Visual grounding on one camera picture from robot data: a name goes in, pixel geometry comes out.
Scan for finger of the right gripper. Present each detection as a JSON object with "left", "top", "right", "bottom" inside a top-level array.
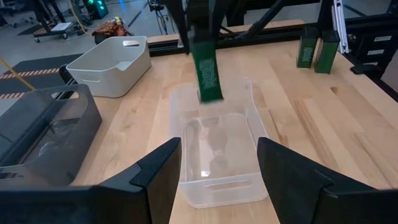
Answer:
[
  {"left": 170, "top": 0, "right": 193, "bottom": 55},
  {"left": 213, "top": 0, "right": 231, "bottom": 42}
]

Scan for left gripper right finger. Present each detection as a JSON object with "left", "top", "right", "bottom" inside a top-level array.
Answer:
[{"left": 256, "top": 137, "right": 398, "bottom": 224}]

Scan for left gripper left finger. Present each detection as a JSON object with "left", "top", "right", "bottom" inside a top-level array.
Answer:
[{"left": 0, "top": 137, "right": 183, "bottom": 224}]

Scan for green spice tin black lid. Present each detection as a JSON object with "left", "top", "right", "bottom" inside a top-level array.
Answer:
[{"left": 188, "top": 30, "right": 224, "bottom": 103}]

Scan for black tins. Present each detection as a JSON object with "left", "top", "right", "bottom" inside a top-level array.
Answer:
[{"left": 296, "top": 26, "right": 318, "bottom": 69}]

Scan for dark tea boxes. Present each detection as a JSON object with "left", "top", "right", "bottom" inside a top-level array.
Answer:
[{"left": 313, "top": 29, "right": 341, "bottom": 75}]

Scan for orange cloth bundle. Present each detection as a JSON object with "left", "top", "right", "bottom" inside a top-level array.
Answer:
[{"left": 91, "top": 16, "right": 135, "bottom": 45}]

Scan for white plastic bin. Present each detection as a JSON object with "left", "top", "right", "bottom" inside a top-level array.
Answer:
[{"left": 65, "top": 35, "right": 152, "bottom": 99}]

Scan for clear plastic bin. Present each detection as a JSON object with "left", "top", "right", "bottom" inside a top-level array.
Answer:
[{"left": 169, "top": 77, "right": 270, "bottom": 209}]

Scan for dark device green lights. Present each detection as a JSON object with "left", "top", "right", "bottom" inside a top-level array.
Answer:
[{"left": 83, "top": 0, "right": 109, "bottom": 21}]

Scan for dark grey translucent bin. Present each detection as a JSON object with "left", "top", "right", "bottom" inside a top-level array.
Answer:
[{"left": 0, "top": 83, "right": 103, "bottom": 188}]

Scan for silver aluminium extrusion bar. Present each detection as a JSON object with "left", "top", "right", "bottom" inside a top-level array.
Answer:
[{"left": 330, "top": 0, "right": 349, "bottom": 54}]

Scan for low black wheeled cart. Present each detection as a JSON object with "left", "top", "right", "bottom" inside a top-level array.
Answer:
[{"left": 32, "top": 21, "right": 84, "bottom": 44}]

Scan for black mat hazard stripes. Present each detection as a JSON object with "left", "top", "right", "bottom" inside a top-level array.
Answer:
[{"left": 0, "top": 53, "right": 84, "bottom": 101}]

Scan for yellow cable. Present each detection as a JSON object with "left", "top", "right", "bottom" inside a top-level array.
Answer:
[{"left": 0, "top": 57, "right": 36, "bottom": 91}]

